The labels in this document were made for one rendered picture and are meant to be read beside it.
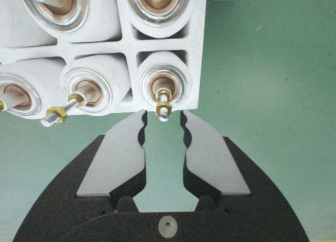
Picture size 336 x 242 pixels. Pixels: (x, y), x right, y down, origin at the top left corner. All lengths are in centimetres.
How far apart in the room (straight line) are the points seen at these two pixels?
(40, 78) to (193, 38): 26
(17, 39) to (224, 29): 46
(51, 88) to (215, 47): 42
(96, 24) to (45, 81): 13
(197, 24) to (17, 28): 27
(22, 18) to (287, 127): 86
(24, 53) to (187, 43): 30
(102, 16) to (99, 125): 45
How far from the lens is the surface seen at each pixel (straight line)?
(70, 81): 24
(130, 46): 28
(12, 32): 29
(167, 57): 21
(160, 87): 18
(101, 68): 22
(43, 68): 32
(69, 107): 20
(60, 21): 23
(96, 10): 22
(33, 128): 77
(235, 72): 52
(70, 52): 32
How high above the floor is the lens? 45
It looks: 60 degrees down
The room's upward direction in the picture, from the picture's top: 176 degrees clockwise
